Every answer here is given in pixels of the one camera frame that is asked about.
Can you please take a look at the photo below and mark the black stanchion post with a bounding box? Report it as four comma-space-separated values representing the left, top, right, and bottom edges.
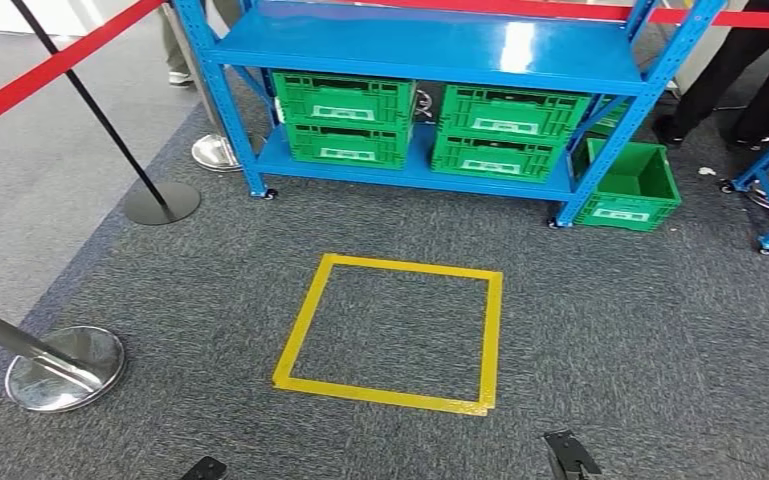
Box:
9, 0, 202, 227

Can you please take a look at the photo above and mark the empty green plastic crate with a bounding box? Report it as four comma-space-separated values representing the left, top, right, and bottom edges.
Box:
572, 137, 683, 233

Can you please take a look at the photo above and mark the white cabinet panel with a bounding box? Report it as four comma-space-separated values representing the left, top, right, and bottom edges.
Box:
665, 0, 750, 97

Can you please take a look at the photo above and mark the person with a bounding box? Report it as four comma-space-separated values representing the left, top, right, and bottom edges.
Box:
652, 0, 769, 150
158, 0, 243, 89

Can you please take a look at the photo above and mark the blue metal shelf rack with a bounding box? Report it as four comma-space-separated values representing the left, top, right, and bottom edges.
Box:
171, 0, 730, 230

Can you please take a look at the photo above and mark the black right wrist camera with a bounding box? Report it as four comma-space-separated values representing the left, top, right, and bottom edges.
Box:
542, 429, 604, 480

